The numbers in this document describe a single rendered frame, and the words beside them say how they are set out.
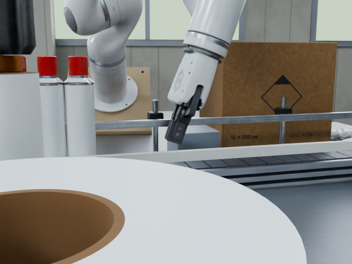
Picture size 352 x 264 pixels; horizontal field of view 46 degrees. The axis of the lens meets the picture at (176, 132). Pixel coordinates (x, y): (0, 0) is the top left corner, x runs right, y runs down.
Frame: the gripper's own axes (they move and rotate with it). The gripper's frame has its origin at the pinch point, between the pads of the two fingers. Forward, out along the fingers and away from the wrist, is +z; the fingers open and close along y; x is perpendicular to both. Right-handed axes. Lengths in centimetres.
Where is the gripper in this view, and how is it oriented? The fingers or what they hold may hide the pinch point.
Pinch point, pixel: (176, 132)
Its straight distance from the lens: 78.3
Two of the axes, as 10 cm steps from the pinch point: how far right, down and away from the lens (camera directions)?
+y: 2.6, 1.7, -9.5
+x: 9.1, 2.9, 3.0
